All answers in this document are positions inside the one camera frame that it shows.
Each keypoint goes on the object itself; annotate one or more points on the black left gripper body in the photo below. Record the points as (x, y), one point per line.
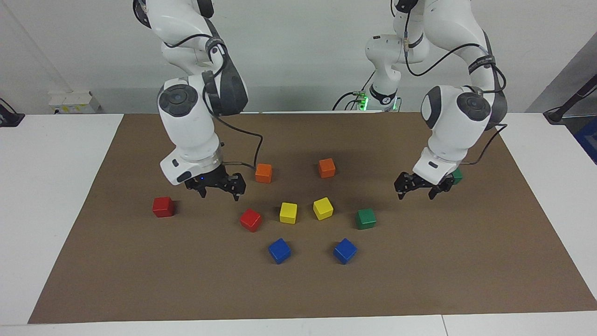
(426, 182)

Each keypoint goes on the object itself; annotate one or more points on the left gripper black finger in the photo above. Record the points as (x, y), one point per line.
(435, 191)
(400, 186)

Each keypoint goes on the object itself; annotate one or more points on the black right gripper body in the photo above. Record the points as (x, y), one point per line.
(212, 179)

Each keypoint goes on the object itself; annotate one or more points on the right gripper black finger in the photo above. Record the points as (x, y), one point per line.
(203, 192)
(239, 186)

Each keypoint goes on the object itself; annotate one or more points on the green wooden block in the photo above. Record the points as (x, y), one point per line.
(458, 176)
(365, 219)

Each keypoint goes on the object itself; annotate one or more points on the red wooden block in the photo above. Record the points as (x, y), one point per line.
(163, 206)
(250, 220)

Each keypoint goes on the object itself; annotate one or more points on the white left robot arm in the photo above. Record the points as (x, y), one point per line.
(452, 130)

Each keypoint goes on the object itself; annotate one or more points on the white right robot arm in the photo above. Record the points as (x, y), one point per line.
(186, 126)

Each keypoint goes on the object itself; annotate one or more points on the orange wooden block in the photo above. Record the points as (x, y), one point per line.
(263, 173)
(326, 168)

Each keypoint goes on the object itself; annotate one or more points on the yellow wooden block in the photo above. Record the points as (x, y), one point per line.
(288, 213)
(322, 208)

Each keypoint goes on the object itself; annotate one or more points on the blue wooden block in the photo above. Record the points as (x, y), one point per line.
(279, 250)
(345, 251)

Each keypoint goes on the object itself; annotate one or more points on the brown table mat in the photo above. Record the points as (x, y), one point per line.
(298, 289)

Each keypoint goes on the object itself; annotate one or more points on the black stand leg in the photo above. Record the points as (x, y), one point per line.
(566, 106)

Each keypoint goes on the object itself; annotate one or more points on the blue crate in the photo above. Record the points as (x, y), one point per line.
(588, 140)

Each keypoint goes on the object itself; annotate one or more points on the black clamp foot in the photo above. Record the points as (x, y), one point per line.
(9, 117)

